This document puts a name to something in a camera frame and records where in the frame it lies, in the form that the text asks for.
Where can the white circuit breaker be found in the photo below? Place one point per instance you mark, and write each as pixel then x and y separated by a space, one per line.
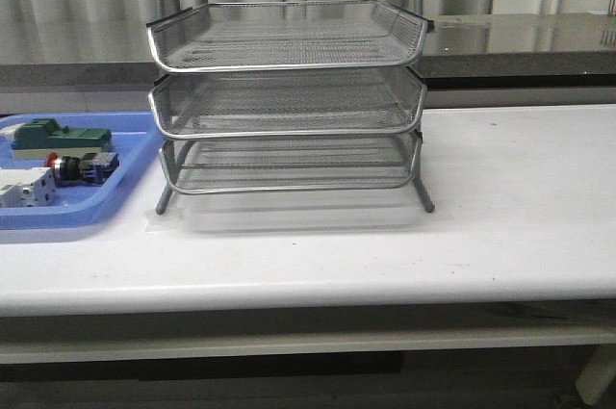
pixel 32 187

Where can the white table leg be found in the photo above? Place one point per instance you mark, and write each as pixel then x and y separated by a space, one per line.
pixel 597 375

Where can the silver mesh tray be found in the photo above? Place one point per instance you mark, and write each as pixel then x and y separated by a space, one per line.
pixel 290 165
pixel 312 102
pixel 267 36

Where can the red emergency stop button switch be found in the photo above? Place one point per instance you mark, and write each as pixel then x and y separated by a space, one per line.
pixel 93 168

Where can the green white electrical module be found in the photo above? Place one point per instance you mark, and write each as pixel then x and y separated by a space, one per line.
pixel 41 136

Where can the dark steel back counter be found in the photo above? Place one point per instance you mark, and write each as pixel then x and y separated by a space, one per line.
pixel 463 52

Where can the blue plastic tray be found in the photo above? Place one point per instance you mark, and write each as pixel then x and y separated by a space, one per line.
pixel 135 138

